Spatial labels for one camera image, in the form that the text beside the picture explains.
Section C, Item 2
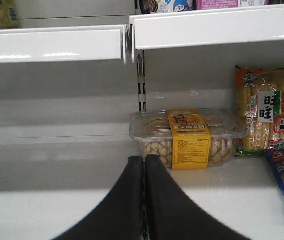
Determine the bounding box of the orange rice cracker bag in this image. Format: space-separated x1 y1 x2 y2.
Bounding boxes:
235 66 284 156

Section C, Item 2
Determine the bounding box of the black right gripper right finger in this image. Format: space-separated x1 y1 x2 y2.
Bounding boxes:
145 154 246 240

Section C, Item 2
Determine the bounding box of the white store shelving unit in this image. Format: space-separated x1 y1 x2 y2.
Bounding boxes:
0 0 284 240

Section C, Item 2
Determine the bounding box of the clear cookie tray yellow band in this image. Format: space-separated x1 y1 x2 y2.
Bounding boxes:
130 108 247 170

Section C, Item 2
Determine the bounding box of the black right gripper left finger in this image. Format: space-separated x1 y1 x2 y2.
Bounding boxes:
56 156 144 240

